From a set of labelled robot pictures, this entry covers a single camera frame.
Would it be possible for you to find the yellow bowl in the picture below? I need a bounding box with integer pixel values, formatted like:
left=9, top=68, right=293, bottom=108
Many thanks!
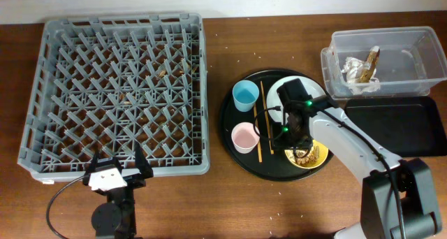
left=284, top=140, right=329, bottom=169

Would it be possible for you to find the pink plastic cup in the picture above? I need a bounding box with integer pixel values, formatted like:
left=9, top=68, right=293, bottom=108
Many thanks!
left=230, top=122, right=260, bottom=154

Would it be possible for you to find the blue plastic cup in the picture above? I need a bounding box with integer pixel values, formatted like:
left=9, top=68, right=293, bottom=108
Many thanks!
left=232, top=80, right=260, bottom=112

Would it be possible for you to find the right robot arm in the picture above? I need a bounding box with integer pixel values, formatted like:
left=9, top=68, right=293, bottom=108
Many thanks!
left=267, top=76, right=442, bottom=239

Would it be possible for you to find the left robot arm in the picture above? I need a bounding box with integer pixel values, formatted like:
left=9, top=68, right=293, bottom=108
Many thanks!
left=82, top=143, right=154, bottom=238

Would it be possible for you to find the grey dishwasher rack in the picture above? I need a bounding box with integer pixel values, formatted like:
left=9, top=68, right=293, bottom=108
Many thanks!
left=17, top=13, right=210, bottom=184

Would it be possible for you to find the right wooden chopstick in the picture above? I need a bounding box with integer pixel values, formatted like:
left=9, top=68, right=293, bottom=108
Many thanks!
left=261, top=81, right=274, bottom=155

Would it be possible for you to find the wooden chopstick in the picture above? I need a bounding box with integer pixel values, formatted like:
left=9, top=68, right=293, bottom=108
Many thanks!
left=261, top=81, right=274, bottom=155
left=253, top=103, right=263, bottom=164

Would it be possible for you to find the grey round plate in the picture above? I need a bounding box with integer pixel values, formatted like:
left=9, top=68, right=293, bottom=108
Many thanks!
left=266, top=75, right=325, bottom=123

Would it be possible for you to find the round black tray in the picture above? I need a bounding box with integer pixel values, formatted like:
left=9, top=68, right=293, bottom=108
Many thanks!
left=218, top=69, right=334, bottom=182

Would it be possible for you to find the left wooden chopstick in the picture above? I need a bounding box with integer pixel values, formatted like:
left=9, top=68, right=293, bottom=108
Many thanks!
left=253, top=103, right=263, bottom=164

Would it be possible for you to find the crumpled white paper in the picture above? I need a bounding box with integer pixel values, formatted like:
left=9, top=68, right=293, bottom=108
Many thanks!
left=342, top=57, right=381, bottom=95

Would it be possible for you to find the clear plastic bin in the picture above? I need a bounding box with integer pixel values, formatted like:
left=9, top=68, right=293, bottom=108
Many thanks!
left=321, top=27, right=446, bottom=100

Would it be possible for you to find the brown food scrap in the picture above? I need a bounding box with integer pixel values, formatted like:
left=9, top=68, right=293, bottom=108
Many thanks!
left=359, top=45, right=380, bottom=83

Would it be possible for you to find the rectangular black tray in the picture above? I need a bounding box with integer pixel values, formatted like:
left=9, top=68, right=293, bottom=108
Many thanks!
left=344, top=96, right=446, bottom=157

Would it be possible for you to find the left black cable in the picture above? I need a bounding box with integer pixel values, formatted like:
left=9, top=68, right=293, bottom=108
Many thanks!
left=45, top=175, right=95, bottom=239

